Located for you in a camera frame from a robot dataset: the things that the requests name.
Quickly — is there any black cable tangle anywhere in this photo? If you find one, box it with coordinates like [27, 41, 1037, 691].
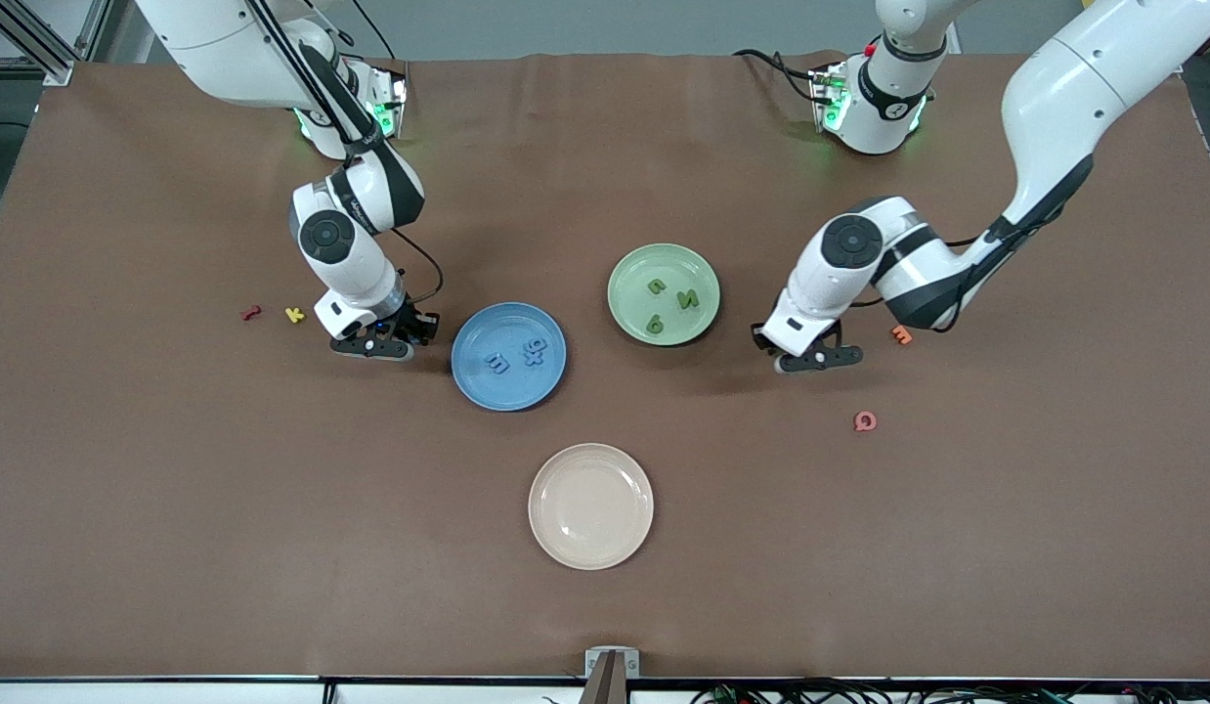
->
[693, 677, 1210, 704]

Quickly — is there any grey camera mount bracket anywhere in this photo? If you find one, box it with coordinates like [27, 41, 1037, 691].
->
[581, 647, 641, 704]

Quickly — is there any black left arm base cable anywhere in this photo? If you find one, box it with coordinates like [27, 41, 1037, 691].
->
[732, 47, 823, 104]

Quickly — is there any aluminium frame profile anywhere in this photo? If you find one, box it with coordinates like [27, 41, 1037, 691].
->
[0, 0, 112, 85]

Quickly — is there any beige plate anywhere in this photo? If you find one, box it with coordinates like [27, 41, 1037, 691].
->
[528, 443, 655, 571]

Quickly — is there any green plate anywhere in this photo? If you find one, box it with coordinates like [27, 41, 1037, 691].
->
[607, 242, 721, 347]

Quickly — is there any black right arm base cable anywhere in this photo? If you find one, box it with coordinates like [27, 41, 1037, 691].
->
[356, 0, 411, 94]

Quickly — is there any white table edge rail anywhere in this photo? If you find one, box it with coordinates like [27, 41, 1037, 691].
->
[0, 678, 1210, 704]

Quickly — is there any blue plate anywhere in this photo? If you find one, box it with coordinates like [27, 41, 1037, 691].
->
[451, 301, 568, 413]

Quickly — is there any black arm base cable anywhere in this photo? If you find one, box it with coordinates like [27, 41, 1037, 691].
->
[356, 0, 411, 94]
[732, 47, 823, 104]

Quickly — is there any brown table mat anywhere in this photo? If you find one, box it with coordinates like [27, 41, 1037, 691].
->
[0, 54, 1210, 681]

